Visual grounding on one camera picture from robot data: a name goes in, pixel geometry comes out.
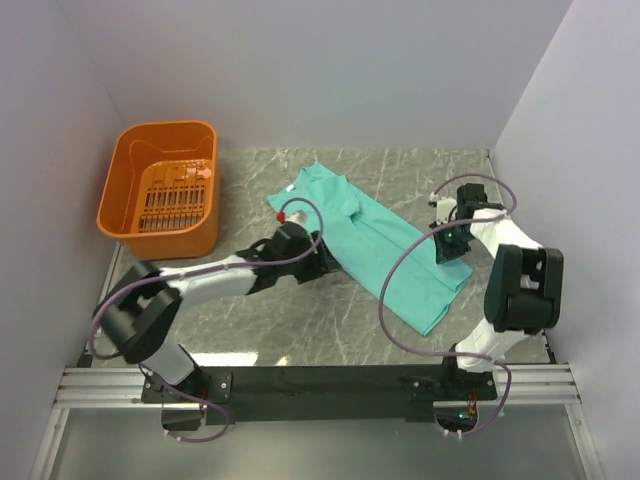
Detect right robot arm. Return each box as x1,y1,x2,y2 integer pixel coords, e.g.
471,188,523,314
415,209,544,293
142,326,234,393
425,183,564,401

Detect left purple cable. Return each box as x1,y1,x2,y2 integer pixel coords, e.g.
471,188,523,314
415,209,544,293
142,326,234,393
87,197,325,444

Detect black base beam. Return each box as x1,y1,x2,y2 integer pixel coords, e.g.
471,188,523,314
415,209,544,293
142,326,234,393
140,363,501,427

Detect teal t shirt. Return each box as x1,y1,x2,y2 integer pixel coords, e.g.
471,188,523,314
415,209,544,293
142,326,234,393
267,163,472,335

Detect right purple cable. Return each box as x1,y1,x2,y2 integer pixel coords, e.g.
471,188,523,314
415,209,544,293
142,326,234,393
377,172,519,439

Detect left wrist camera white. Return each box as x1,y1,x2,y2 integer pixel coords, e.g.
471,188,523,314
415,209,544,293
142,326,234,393
276,210,308,228

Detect purple cable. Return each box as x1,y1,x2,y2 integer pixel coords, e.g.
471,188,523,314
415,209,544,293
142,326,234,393
377,172,519,439
87,197,325,444

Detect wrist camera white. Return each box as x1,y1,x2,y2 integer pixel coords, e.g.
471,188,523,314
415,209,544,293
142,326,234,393
276,210,308,228
429,193,457,228

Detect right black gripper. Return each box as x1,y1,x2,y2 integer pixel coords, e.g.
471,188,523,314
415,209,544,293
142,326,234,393
430,217,476,265

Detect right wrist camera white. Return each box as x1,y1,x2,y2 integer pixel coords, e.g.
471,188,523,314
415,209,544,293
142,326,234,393
429,193,457,228

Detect orange plastic basket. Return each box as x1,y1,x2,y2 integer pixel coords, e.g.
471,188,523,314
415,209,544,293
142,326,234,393
96,121,222,260

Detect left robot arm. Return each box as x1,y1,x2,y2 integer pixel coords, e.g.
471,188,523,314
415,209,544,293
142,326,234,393
90,220,341,402

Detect aluminium rail frame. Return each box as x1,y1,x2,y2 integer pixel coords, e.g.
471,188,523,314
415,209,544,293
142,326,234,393
33,273,604,479

